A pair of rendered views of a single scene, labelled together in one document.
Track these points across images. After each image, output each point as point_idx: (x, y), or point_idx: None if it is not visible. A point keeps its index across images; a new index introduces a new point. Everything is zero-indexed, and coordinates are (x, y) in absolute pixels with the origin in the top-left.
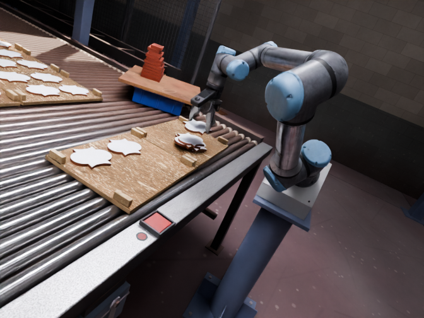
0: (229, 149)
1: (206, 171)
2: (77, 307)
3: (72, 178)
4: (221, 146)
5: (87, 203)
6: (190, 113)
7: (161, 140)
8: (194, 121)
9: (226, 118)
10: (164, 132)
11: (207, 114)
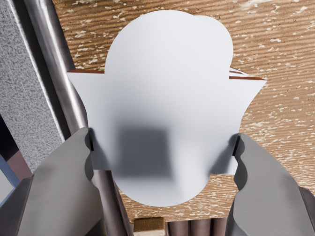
0: (126, 216)
1: (35, 22)
2: None
3: None
4: (136, 203)
5: None
6: (273, 164)
7: (270, 9)
8: (215, 160)
9: None
10: (296, 84)
11: (76, 233)
